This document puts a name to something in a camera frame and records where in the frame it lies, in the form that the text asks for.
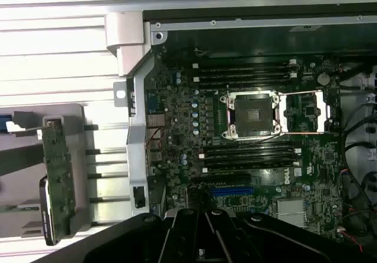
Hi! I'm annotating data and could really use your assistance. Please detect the silver chipset heat sink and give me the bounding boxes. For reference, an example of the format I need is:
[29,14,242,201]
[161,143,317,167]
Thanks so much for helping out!
[276,198,306,228]

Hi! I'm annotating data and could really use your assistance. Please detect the blue expansion slot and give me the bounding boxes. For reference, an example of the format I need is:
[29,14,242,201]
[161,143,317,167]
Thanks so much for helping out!
[210,187,254,197]

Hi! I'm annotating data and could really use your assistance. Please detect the open grey PC case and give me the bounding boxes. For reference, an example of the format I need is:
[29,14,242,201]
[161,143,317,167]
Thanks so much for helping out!
[105,9,377,246]

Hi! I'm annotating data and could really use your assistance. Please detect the grey parts rack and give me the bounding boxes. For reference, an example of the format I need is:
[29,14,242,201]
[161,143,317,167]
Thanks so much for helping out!
[0,104,100,243]

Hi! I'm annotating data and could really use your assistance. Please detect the CPU socket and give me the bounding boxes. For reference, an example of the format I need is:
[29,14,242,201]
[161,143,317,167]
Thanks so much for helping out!
[220,91,280,142]

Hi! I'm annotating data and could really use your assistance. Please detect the green motherboard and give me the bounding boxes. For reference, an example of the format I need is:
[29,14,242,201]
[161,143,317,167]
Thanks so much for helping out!
[145,54,345,240]

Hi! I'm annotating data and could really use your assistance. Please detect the metal socket cover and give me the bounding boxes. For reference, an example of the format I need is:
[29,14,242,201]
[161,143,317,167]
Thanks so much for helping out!
[278,91,329,134]

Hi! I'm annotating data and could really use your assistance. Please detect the thin locking lever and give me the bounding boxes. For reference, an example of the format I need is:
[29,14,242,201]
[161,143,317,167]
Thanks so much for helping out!
[276,88,323,96]

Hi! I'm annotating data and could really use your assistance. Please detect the RAM slot black clips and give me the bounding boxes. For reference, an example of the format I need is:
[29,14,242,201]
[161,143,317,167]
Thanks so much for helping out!
[197,80,291,88]
[197,67,291,75]

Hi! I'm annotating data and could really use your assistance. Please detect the RAM slot white clips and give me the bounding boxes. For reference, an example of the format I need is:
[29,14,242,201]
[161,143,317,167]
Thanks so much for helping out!
[192,72,297,83]
[192,59,297,69]

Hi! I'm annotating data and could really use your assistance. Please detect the hard disk blue caddy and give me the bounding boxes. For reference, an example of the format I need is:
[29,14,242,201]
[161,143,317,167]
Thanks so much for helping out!
[0,114,15,134]

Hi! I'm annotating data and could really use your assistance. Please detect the black wire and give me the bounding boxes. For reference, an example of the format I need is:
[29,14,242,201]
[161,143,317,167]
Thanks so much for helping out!
[341,101,377,237]

